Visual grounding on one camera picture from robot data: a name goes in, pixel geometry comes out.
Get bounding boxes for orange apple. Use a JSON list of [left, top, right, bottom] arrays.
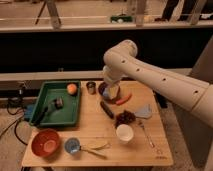
[[67, 83, 78, 95]]

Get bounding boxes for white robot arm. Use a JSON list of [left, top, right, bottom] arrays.
[[103, 40, 213, 171]]

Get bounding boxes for purple bowl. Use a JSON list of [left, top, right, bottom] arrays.
[[98, 82, 120, 103]]

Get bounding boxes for red bowl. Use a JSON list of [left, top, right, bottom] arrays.
[[31, 129, 61, 157]]

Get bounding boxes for blue sponge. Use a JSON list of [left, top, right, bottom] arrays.
[[102, 90, 109, 99]]

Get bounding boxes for orange carrot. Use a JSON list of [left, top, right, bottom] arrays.
[[115, 93, 132, 106]]

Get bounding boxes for dark green cucumber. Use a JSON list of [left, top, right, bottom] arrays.
[[100, 101, 114, 119]]

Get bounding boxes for small metal cup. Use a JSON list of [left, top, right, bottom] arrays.
[[86, 81, 96, 95]]

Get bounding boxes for dark grape bunch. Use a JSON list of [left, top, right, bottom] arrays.
[[115, 110, 136, 127]]

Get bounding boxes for grey cloth piece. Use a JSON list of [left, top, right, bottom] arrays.
[[134, 104, 152, 119]]

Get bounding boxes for white cup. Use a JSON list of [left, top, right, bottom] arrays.
[[116, 124, 134, 144]]

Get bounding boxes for green plastic tray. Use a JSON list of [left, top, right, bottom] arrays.
[[30, 80, 81, 127]]

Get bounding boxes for black dish brush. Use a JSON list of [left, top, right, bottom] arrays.
[[34, 97, 63, 126]]

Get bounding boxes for silver fork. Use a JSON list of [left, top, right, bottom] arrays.
[[138, 120, 155, 148]]

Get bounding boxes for blue measuring cup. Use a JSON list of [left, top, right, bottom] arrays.
[[64, 137, 108, 158]]

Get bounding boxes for green object on ledge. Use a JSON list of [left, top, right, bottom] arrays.
[[110, 15, 132, 23]]

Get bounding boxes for blue power box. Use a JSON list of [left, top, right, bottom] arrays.
[[24, 104, 34, 121]]

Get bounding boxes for black cables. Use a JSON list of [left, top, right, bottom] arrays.
[[0, 96, 29, 147]]

